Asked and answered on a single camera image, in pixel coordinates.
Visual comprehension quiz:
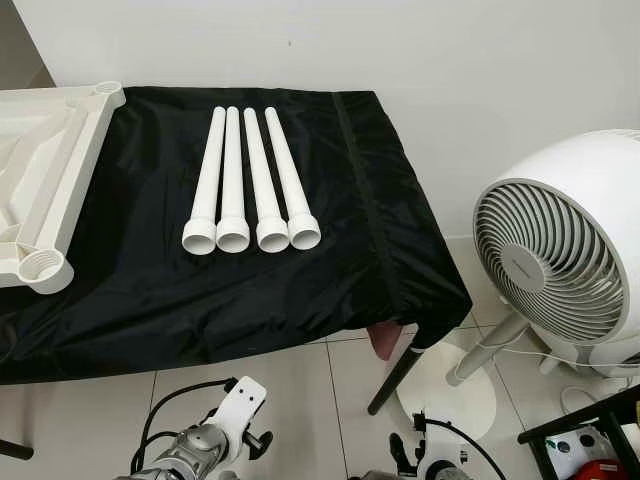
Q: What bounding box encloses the white plastic children table top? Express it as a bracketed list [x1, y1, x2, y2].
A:
[0, 82, 127, 295]

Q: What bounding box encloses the black metal table leg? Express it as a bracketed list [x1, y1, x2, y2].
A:
[0, 438, 34, 462]
[367, 343, 426, 416]

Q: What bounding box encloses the white and red appliance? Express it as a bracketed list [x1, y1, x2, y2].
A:
[545, 428, 603, 480]

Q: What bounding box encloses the black cloth table cover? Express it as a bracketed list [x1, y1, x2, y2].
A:
[0, 86, 473, 386]

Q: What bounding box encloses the black metal rack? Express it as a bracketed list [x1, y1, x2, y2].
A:
[518, 385, 640, 480]

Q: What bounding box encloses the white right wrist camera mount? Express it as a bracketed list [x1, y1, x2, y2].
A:
[415, 440, 469, 480]

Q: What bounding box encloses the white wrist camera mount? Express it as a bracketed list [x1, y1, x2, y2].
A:
[415, 440, 469, 480]
[203, 376, 269, 467]

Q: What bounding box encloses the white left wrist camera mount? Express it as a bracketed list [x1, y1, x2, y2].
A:
[203, 376, 269, 467]

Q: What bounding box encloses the white fan power cable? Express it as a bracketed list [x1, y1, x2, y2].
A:
[490, 338, 640, 373]

